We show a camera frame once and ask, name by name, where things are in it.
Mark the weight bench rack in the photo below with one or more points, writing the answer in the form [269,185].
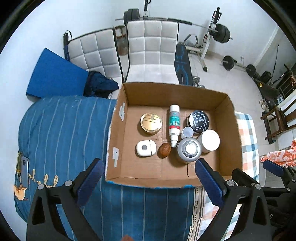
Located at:
[198,50]

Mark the black round tin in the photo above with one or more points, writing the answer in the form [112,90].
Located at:
[198,120]

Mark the dark blue clothing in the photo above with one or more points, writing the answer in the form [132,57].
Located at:
[97,85]

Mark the orange white patterned cloth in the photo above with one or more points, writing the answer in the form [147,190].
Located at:
[286,158]

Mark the white padded chair right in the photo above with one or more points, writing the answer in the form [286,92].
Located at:
[151,51]

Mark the dark wooden chair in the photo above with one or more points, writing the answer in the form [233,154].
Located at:
[282,120]

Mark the gold round tin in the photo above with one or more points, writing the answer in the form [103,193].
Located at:
[151,123]

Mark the chrome dumbbell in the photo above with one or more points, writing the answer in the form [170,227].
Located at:
[196,82]

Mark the plaid checkered cloth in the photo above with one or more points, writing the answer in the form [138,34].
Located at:
[203,209]

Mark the blue foam mat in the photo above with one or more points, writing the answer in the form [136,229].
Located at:
[55,76]

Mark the barbell on rack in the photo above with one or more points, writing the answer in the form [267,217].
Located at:
[219,32]

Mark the white spray bottle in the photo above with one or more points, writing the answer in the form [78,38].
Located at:
[174,124]

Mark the white padded chair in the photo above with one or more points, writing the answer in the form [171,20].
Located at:
[151,51]
[95,51]

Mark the blue black bench pad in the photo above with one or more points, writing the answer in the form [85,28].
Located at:
[182,66]

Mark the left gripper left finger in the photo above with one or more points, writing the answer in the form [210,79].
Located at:
[44,222]

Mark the silver metal tin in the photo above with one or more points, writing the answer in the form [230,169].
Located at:
[189,150]

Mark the white round jar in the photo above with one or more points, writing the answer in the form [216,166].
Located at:
[209,141]

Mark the blue striped bed sheet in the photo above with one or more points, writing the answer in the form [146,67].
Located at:
[61,136]

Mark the open cardboard box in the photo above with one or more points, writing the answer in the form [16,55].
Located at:
[159,130]

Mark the white padded chair left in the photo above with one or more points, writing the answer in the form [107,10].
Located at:
[95,51]

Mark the smartphone on bed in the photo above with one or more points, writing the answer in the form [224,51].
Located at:
[22,169]

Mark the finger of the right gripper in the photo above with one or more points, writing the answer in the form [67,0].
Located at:
[273,168]
[244,180]

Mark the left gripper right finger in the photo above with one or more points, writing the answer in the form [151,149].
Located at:
[253,222]

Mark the white oval case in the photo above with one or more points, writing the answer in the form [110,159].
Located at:
[146,148]

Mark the small white cap container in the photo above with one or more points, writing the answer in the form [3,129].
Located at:
[187,132]

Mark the barbell on floor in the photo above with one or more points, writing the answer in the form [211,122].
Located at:
[229,63]

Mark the brown walnut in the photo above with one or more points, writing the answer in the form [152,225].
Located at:
[164,150]

